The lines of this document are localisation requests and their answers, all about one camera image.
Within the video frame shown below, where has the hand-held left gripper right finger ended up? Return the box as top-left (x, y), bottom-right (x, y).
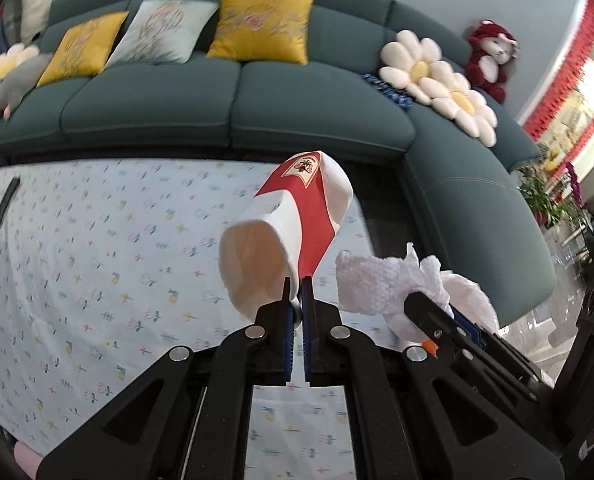
top-left (301, 276), bottom-right (565, 480)

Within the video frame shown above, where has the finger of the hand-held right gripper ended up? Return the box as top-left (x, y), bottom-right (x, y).
top-left (451, 309), bottom-right (546, 387)
top-left (403, 291), bottom-right (542, 404)

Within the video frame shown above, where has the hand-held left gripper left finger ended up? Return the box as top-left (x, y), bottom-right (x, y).
top-left (36, 280), bottom-right (300, 480)

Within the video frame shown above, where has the white tissue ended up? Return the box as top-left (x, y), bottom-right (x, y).
top-left (335, 242), bottom-right (498, 346)

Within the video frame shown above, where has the red white paper cup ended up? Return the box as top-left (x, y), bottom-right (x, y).
top-left (218, 149), bottom-right (354, 318)

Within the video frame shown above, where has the green potted plant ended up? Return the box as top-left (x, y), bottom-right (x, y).
top-left (517, 162), bottom-right (585, 228)

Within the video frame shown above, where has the floral tablecloth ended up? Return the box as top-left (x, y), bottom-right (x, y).
top-left (0, 157), bottom-right (378, 480)

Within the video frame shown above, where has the white daisy flower cushion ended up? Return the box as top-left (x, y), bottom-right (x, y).
top-left (379, 30), bottom-right (455, 106)
top-left (427, 72), bottom-right (498, 148)
top-left (0, 43), bottom-right (40, 108)

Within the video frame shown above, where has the blue knitted cloth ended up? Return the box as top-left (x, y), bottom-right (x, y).
top-left (362, 72), bottom-right (413, 111)

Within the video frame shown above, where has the teal sectional sofa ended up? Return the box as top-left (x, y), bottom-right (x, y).
top-left (0, 0), bottom-right (558, 328)

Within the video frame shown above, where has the red plush teddy bear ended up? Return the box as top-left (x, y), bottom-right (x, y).
top-left (464, 19), bottom-right (520, 106)

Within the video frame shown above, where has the pink rug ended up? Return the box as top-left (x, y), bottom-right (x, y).
top-left (14, 442), bottom-right (43, 476)

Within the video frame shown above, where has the black remote control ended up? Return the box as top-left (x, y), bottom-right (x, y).
top-left (0, 177), bottom-right (20, 234)

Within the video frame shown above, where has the large yellow embroidered cushion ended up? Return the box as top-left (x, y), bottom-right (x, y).
top-left (206, 0), bottom-right (315, 66)

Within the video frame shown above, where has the light blue embroidered cushion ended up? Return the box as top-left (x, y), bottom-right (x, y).
top-left (104, 0), bottom-right (220, 65)

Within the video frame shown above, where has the small yellow embroidered cushion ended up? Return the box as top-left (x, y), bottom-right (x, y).
top-left (36, 11), bottom-right (130, 88)

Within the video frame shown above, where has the grey plush mouse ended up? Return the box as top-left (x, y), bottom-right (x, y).
top-left (0, 53), bottom-right (53, 123)

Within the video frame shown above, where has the white plush toy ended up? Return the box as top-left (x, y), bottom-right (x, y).
top-left (17, 0), bottom-right (53, 43)

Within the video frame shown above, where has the red paper wall garland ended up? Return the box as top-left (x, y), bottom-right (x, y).
top-left (522, 0), bottom-right (594, 141)

